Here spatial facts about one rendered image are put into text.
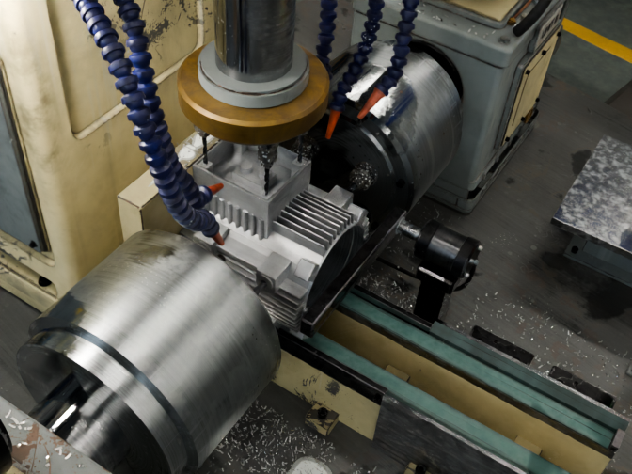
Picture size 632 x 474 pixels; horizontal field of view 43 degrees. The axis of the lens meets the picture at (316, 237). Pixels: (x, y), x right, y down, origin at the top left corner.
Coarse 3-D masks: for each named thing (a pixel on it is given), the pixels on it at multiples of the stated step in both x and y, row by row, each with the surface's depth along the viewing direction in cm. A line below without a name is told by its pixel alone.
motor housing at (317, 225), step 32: (320, 192) 114; (224, 224) 108; (288, 224) 105; (320, 224) 104; (352, 224) 107; (224, 256) 107; (256, 256) 105; (288, 256) 104; (320, 256) 103; (352, 256) 117; (288, 288) 104; (320, 288) 118; (288, 320) 106
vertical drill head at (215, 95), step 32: (224, 0) 85; (256, 0) 84; (288, 0) 86; (224, 32) 88; (256, 32) 86; (288, 32) 89; (192, 64) 96; (224, 64) 91; (256, 64) 89; (288, 64) 92; (320, 64) 98; (192, 96) 92; (224, 96) 91; (256, 96) 90; (288, 96) 92; (320, 96) 94; (224, 128) 91; (256, 128) 90; (288, 128) 92
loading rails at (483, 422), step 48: (288, 336) 114; (336, 336) 125; (384, 336) 118; (432, 336) 117; (288, 384) 121; (336, 384) 114; (384, 384) 111; (432, 384) 119; (480, 384) 113; (528, 384) 112; (384, 432) 113; (432, 432) 106; (480, 432) 106; (528, 432) 113; (576, 432) 108; (624, 432) 107
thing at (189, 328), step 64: (128, 256) 92; (192, 256) 91; (64, 320) 85; (128, 320) 85; (192, 320) 87; (256, 320) 92; (64, 384) 88; (128, 384) 82; (192, 384) 85; (256, 384) 94; (128, 448) 88; (192, 448) 87
